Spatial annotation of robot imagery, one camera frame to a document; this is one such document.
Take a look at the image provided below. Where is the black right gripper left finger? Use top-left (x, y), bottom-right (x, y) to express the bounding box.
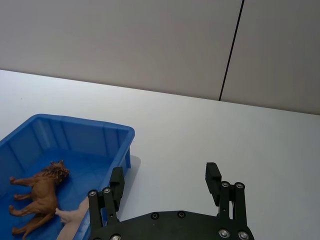
top-left (87, 166), bottom-right (125, 230)

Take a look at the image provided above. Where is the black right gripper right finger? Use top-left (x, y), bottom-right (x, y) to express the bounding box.
top-left (204, 162), bottom-right (249, 225)

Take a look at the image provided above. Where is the blue plastic bin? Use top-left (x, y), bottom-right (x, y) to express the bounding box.
top-left (0, 113), bottom-right (136, 240)

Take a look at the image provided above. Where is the pale pink toy animal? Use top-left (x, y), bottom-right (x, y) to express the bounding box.
top-left (54, 197), bottom-right (90, 240)

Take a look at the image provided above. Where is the brown toy lion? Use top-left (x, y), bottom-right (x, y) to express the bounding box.
top-left (8, 160), bottom-right (71, 240)

